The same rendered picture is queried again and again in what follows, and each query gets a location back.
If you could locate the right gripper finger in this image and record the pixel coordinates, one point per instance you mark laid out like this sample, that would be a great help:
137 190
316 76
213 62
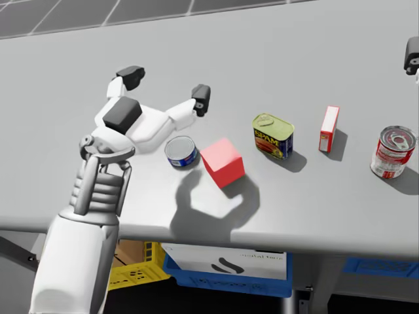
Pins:
411 55

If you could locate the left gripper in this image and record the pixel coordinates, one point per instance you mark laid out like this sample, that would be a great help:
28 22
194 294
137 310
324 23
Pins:
147 126

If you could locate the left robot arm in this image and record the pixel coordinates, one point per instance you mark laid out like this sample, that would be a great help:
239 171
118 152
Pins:
75 248

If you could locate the pink cube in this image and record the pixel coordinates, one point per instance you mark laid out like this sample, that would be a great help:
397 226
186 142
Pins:
224 163

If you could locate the blue flat can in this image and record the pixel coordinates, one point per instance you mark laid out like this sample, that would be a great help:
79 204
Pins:
181 152

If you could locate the red and white can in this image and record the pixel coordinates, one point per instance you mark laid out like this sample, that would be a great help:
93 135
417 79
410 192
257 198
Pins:
391 152

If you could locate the red and white carton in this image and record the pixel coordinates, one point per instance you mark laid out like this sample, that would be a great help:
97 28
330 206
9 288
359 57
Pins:
328 129

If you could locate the green and blue rectangular can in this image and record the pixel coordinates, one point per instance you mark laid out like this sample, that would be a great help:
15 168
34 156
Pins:
273 135

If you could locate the brown box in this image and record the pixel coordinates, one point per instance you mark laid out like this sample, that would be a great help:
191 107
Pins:
129 252

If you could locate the white box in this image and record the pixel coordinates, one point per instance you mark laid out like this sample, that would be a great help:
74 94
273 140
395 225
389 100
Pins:
226 261

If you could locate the yellow box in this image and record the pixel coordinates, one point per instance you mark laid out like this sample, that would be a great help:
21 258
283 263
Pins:
137 273

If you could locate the blue box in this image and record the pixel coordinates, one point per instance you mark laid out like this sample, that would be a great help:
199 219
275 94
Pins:
229 286
383 266

